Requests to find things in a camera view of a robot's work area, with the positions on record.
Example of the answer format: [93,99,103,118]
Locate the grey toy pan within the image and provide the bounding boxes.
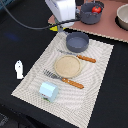
[60,32,89,53]

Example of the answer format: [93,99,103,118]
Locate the grey pot on stove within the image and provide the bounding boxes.
[80,0,104,24]

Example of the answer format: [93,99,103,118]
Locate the beige woven placemat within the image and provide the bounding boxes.
[12,33,113,128]

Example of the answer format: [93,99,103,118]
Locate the red toy tomato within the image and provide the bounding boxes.
[92,6,101,14]

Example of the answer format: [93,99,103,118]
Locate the pink toy stove board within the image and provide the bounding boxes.
[47,0,128,43]

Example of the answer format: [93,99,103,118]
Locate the light blue milk carton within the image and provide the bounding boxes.
[39,82,58,102]

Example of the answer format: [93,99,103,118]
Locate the beige wooden plate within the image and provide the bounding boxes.
[54,55,82,78]

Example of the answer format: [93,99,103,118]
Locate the wooden handled toy knife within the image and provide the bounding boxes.
[57,50,96,63]

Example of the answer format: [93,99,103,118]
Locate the white toy bottle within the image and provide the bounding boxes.
[15,60,23,79]

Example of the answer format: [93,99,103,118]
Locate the wooden handled toy fork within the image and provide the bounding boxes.
[43,69,84,89]

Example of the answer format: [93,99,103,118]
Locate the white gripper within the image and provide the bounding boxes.
[45,0,79,28]

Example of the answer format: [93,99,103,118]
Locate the yellow toy banana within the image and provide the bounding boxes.
[50,26,58,31]

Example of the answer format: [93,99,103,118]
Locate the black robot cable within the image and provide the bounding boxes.
[0,0,81,31]

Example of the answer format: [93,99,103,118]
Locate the beige bowl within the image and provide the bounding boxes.
[117,4,128,30]

